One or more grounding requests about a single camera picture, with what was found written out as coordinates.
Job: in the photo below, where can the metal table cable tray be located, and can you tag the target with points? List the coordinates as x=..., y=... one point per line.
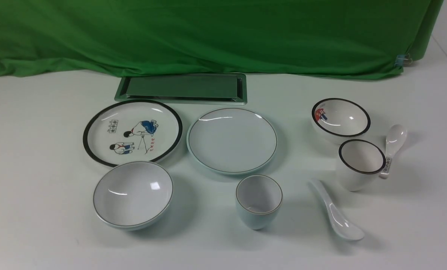
x=199, y=88

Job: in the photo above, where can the blue binder clip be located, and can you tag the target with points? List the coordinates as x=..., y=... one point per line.
x=403, y=60

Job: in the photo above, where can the pale blue plain plate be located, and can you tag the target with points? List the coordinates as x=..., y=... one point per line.
x=232, y=141

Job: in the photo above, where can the white labelled ceramic spoon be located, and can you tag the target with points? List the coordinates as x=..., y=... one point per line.
x=395, y=139

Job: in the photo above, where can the green backdrop cloth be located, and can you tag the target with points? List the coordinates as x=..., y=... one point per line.
x=346, y=39

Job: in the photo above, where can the black-rimmed white cup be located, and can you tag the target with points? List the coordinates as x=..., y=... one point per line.
x=358, y=163

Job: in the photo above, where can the pale blue cup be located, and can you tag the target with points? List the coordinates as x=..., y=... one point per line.
x=258, y=200

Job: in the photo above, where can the black-rimmed illustrated plate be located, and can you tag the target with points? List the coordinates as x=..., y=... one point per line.
x=134, y=130

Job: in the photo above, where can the pale blue bowl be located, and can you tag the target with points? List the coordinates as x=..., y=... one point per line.
x=133, y=196

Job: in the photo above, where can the black-rimmed illustrated bowl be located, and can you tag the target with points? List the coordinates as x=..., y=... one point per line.
x=339, y=120

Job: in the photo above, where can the pale blue ceramic spoon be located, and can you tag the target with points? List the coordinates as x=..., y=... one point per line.
x=340, y=225

